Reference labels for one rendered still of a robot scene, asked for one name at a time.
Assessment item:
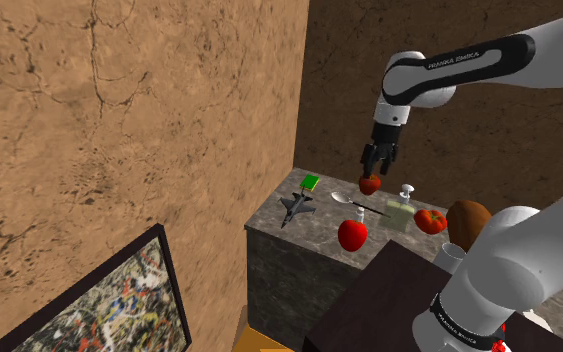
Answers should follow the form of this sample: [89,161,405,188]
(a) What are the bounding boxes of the green book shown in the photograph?
[299,173,321,192]

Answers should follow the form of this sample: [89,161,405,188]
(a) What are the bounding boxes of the small red apple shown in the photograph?
[358,174,382,197]

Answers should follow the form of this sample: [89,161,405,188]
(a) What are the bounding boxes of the pale green soap dispenser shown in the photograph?
[378,184,417,234]

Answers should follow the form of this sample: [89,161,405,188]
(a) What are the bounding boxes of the grey toy jet plane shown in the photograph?
[278,191,318,230]

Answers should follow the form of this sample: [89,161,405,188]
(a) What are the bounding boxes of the white cup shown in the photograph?
[431,242,468,275]

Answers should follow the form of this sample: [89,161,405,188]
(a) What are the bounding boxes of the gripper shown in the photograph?
[359,121,404,180]

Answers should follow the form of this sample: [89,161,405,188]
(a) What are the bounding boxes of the black-framed abstract wall picture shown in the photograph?
[0,223,193,352]

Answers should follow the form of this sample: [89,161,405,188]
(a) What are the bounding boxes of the large red apple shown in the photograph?
[337,219,369,253]

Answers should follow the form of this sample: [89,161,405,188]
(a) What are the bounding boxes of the silver spoon with black handle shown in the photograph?
[330,190,392,219]

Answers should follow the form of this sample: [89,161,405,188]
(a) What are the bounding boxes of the brown egg-shaped object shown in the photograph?
[445,199,493,253]

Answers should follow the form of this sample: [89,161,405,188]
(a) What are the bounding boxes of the red tomato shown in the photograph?
[413,208,449,236]

